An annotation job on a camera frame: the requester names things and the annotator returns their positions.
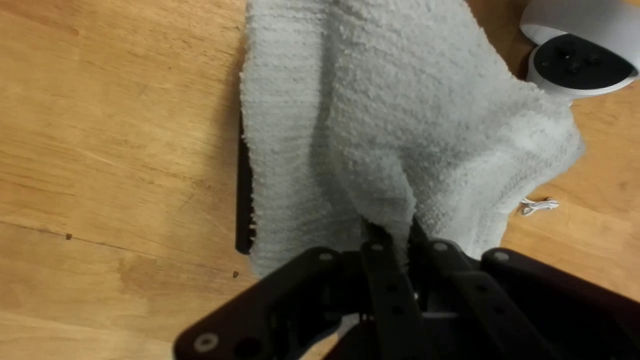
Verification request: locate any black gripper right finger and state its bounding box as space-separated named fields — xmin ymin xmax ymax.
xmin=408 ymin=222 xmax=561 ymax=360

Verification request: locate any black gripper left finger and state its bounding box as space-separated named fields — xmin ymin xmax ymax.
xmin=359 ymin=225 xmax=427 ymax=360

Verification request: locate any black slotted box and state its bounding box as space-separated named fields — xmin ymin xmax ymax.
xmin=234 ymin=122 xmax=253 ymax=255

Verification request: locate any white towel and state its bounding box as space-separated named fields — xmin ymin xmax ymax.
xmin=240 ymin=0 xmax=584 ymax=274

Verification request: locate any white VR controller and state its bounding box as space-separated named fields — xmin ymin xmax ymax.
xmin=519 ymin=0 xmax=640 ymax=100

